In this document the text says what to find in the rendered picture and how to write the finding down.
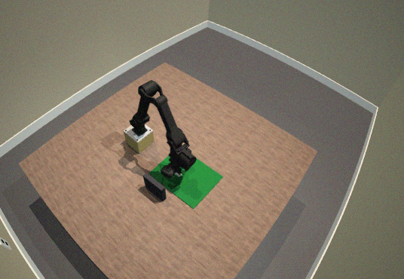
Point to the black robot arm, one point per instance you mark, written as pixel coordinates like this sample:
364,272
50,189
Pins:
175,136

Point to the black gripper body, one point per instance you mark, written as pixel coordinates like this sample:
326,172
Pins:
170,170

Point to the green circuit board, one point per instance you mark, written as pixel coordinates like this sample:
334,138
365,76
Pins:
191,186

